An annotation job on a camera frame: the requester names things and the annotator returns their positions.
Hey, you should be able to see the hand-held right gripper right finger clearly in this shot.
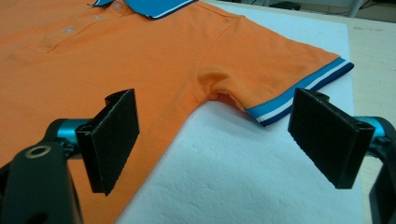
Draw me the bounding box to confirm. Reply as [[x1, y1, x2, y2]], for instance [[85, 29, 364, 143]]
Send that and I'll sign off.
[[288, 88, 376, 189]]

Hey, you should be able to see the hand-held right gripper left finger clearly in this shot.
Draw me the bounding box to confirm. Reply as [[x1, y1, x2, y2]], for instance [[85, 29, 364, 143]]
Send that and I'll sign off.
[[76, 88, 140, 196]]

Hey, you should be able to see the orange polo shirt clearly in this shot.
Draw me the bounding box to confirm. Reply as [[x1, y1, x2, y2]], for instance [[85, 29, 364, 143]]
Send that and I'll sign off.
[[0, 0, 355, 224]]

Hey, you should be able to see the wooden table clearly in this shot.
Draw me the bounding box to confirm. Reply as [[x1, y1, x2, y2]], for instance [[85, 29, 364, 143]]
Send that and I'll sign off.
[[202, 0, 396, 224]]

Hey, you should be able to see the white foam mat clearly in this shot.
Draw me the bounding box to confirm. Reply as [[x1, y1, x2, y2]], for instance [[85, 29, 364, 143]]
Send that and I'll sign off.
[[115, 1, 366, 224]]

